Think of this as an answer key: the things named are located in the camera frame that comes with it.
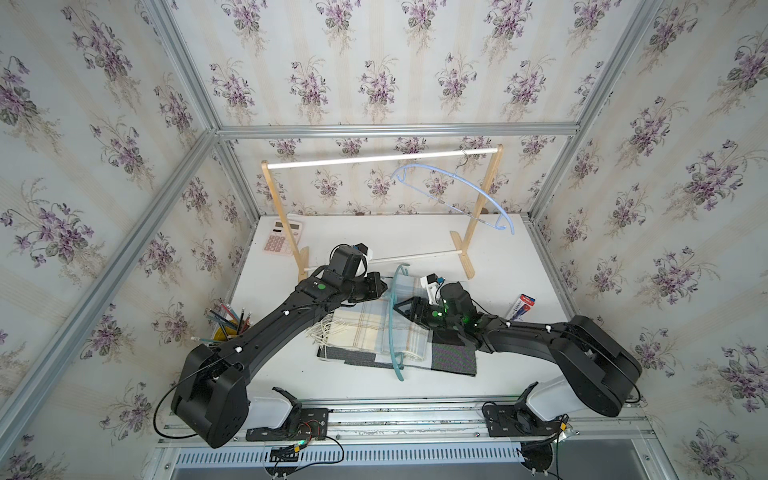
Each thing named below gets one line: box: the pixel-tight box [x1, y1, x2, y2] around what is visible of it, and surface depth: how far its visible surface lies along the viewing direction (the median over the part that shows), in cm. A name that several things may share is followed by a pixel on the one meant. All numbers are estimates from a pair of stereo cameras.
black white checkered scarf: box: [317, 329, 477, 377], surface depth 84 cm
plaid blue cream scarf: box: [306, 275, 433, 361], surface depth 87 cm
